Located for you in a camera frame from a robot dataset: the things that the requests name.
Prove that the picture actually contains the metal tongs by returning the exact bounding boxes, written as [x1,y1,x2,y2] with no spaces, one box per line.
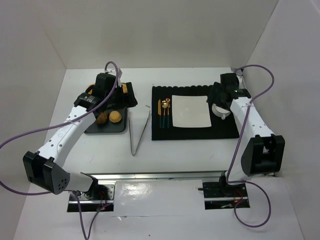
[128,108,151,157]

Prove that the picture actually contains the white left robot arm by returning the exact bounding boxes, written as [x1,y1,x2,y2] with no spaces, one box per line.
[22,72,138,199]

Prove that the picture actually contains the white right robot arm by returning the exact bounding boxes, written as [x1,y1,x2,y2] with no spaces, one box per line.
[207,72,285,185]

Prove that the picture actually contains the orange glazed bread roll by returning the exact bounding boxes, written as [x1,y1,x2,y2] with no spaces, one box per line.
[121,83,128,95]

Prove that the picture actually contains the dark brown bread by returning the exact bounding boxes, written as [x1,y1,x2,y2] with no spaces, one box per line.
[95,112,109,125]

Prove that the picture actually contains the round yellow bun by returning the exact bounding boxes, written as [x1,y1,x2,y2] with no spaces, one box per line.
[109,110,122,124]

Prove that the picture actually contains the dark grey serving tray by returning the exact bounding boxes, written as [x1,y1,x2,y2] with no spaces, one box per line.
[84,107,128,135]

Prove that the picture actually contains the white square plate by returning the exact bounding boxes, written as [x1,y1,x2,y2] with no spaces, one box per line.
[171,95,212,128]

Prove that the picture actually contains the glazed ring donut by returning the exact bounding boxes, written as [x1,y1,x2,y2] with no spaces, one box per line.
[85,84,95,95]

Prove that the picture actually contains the white cup with handle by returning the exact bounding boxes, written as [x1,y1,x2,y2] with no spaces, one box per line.
[211,104,231,120]

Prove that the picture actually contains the gold knife green handle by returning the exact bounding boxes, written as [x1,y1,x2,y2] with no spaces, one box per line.
[157,99,162,129]

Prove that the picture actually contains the gold spoon green handle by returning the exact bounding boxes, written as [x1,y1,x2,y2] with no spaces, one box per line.
[161,99,169,129]

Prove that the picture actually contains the gold fork green handle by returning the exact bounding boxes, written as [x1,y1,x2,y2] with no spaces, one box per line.
[166,98,171,128]

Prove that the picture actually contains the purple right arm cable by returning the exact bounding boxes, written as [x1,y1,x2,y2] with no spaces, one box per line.
[226,64,276,228]

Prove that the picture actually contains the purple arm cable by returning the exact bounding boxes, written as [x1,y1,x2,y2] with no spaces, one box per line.
[226,64,276,228]
[0,61,121,240]

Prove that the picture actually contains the metal rail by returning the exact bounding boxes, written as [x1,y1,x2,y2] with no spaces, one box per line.
[89,171,223,181]

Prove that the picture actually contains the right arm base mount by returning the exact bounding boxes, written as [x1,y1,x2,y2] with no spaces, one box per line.
[197,176,250,210]

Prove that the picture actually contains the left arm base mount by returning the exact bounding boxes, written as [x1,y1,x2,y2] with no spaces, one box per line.
[66,179,116,213]

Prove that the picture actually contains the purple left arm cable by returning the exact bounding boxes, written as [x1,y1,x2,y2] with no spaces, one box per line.
[0,61,121,240]

